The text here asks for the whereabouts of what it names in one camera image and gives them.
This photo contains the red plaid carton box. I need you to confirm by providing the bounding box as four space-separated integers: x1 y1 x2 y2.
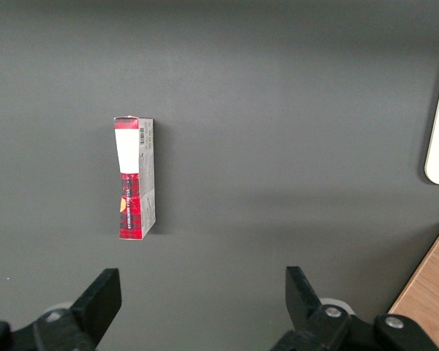
113 116 157 243

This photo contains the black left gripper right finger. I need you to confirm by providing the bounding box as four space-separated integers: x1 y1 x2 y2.
270 265 375 351

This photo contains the light wooden board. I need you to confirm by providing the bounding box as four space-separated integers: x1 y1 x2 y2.
387 220 439 351

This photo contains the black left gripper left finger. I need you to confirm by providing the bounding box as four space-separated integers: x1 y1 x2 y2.
32 268 123 351

